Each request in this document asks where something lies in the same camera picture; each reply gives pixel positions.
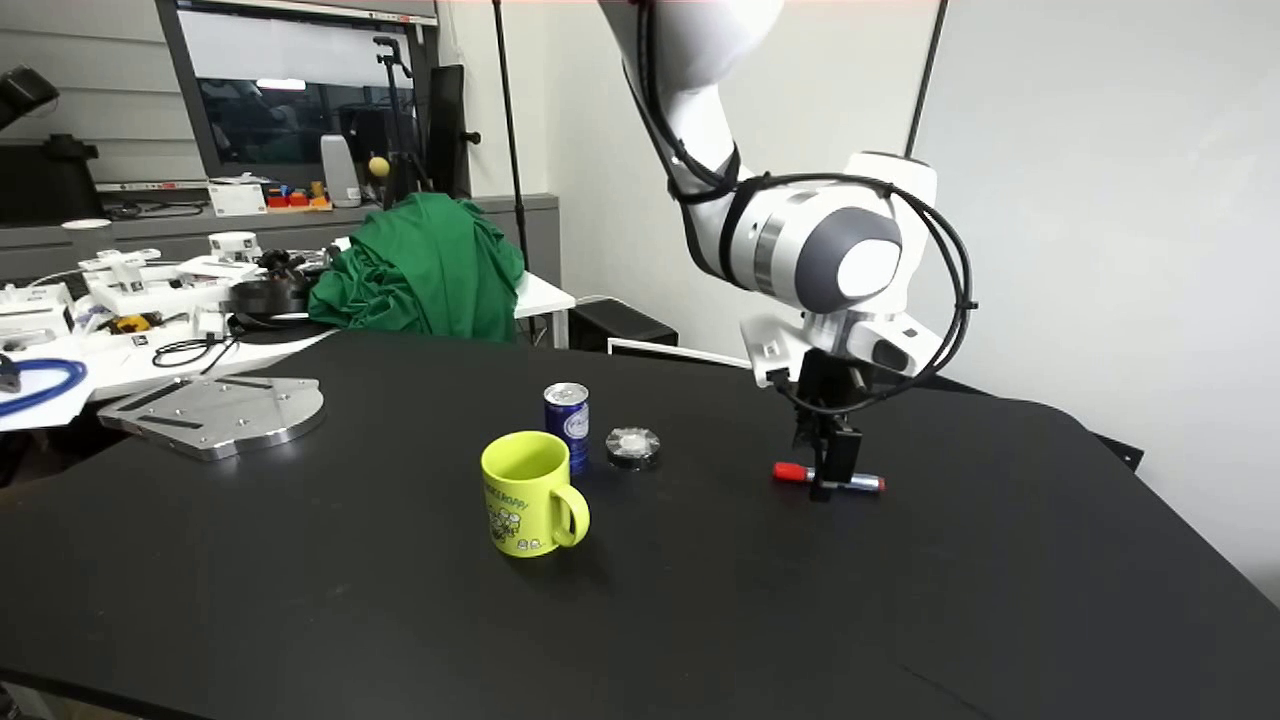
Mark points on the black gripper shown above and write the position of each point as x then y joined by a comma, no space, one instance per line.
824,397

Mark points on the white side table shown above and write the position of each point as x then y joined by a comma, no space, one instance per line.
126,318

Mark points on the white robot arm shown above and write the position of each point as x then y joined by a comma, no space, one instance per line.
837,245

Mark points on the red capped grey marker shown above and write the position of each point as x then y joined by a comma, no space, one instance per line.
803,472

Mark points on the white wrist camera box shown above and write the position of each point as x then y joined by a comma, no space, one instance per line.
886,340

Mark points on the black monitor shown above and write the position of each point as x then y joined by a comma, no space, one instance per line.
266,82

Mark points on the small shiny round object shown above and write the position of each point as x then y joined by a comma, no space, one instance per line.
631,445

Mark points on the black diagonal pole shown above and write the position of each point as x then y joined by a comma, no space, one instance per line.
926,79

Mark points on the green cloth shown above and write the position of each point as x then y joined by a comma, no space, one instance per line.
425,265

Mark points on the yellow green mug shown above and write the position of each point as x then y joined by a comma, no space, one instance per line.
534,504

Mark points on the grey metal plate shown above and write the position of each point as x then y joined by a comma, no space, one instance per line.
219,416

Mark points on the small blue can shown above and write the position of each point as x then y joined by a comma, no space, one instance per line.
566,413

